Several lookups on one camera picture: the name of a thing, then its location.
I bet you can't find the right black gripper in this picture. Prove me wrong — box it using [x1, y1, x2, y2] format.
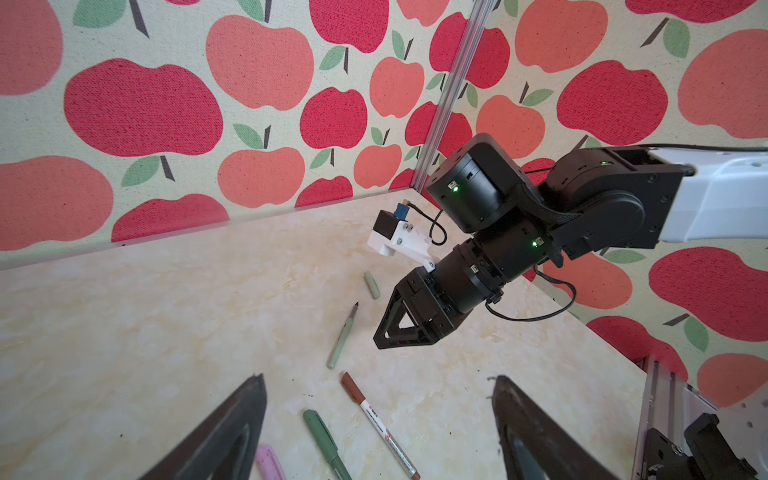
[373, 266, 474, 350]

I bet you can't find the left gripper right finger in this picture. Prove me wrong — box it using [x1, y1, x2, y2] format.
[491, 375, 615, 479]

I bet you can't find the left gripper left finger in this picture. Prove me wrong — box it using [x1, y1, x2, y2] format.
[143, 374, 267, 479]

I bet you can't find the pink pen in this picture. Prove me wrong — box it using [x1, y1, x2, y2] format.
[255, 444, 286, 480]

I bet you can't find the white pen black print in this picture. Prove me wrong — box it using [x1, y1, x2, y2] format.
[357, 398, 421, 480]

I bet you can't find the dark green pen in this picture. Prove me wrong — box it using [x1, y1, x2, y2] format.
[302, 409, 352, 480]

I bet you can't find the brown pen cap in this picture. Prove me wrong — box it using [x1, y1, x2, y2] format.
[341, 372, 366, 405]

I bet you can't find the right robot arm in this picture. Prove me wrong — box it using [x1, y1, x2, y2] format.
[369, 134, 767, 349]

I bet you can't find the grey-green pen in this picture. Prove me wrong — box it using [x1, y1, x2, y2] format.
[326, 302, 360, 370]

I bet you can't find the grey-green pen cap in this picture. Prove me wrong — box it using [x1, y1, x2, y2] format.
[364, 271, 381, 300]

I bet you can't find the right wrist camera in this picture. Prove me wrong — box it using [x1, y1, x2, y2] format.
[367, 200, 438, 272]

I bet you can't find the aluminium front rail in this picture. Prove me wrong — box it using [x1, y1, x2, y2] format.
[631, 356, 717, 479]

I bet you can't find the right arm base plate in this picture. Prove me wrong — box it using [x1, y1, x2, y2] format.
[637, 413, 758, 480]

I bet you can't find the right aluminium corner post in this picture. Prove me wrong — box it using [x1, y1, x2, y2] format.
[411, 0, 494, 193]

